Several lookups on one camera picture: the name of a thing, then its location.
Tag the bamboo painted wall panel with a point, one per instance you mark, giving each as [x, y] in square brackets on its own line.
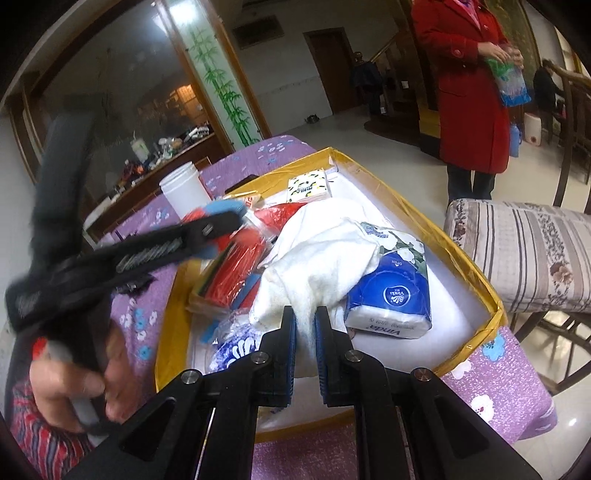
[221, 83]

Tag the blue sock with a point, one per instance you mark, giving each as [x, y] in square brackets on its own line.
[226, 206]

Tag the wooden chair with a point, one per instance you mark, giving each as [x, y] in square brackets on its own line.
[572, 120]

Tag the person's left forearm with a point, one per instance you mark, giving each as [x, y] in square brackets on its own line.
[41, 443]

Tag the blue red clay pack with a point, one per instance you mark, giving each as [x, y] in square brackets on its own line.
[235, 267]

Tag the person's left hand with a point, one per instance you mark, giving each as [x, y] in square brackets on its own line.
[55, 387]

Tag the brown wooden door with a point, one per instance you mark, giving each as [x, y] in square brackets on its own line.
[330, 69]

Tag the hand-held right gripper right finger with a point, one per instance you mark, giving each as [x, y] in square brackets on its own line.
[323, 369]

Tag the clear blue plastic bag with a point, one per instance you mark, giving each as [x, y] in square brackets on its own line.
[512, 87]

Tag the striped floral chair cushion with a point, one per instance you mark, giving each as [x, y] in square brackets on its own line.
[521, 249]

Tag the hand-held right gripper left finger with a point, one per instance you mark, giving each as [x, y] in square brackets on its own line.
[288, 364]

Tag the dark wall vent panel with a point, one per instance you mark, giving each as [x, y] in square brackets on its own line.
[258, 32]

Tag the pile of sideboard clutter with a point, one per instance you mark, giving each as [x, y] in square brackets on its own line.
[166, 145]

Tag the lemon print tissue pack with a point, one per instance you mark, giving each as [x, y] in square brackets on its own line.
[307, 187]

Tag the white kettle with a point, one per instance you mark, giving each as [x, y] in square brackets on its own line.
[138, 148]

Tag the black smartphone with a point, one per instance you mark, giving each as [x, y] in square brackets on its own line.
[240, 183]

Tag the blue white tissue roll pack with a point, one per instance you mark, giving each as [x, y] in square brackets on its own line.
[235, 348]

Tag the red plastic bag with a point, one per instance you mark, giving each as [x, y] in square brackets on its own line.
[194, 217]
[277, 217]

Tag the blue floral tissue pack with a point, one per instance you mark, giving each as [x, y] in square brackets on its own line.
[392, 295]

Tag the yellow cardboard box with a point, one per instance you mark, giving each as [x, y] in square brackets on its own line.
[448, 295]

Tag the white plastic jar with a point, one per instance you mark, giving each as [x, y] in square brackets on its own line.
[184, 189]

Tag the wooden sideboard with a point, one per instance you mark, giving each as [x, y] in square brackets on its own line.
[184, 152]

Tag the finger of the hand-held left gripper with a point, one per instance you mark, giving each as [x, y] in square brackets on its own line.
[184, 235]
[134, 284]

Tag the blue thermos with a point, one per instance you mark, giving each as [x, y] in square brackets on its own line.
[515, 141]

